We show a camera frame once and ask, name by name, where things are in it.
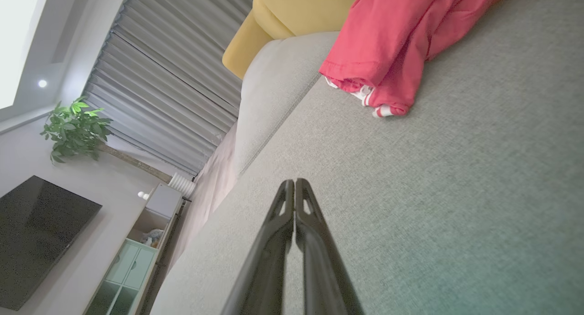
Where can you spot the black flat screen television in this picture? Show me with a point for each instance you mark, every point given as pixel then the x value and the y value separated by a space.
pixel 41 237

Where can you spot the grey pleated curtain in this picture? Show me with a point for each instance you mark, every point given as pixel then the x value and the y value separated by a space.
pixel 159 77

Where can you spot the large grey sofa seat cushion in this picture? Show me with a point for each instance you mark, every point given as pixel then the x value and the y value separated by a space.
pixel 456 191

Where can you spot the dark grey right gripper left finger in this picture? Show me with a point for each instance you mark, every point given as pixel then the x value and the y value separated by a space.
pixel 269 260

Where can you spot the white ribbed plant pot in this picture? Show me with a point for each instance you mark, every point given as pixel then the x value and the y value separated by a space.
pixel 182 185

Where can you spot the grey sofa back cushion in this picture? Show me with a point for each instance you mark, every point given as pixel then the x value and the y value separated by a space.
pixel 273 91

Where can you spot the plush toy in cabinet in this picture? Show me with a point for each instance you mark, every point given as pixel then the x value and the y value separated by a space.
pixel 153 237

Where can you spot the round recessed ceiling light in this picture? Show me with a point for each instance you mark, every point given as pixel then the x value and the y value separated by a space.
pixel 42 83

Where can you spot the small white figurine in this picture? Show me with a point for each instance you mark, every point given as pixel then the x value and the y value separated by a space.
pixel 143 195

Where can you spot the yellow sofa backrest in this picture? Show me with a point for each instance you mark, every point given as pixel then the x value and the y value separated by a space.
pixel 292 9

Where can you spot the red jersey with white trim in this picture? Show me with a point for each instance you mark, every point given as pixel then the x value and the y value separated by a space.
pixel 378 32

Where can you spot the green leafy indoor tree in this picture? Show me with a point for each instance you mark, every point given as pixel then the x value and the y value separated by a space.
pixel 75 130

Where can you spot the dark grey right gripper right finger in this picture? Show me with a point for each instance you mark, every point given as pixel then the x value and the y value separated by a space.
pixel 324 269

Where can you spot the pale green television cabinet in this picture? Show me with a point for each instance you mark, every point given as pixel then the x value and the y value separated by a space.
pixel 132 269

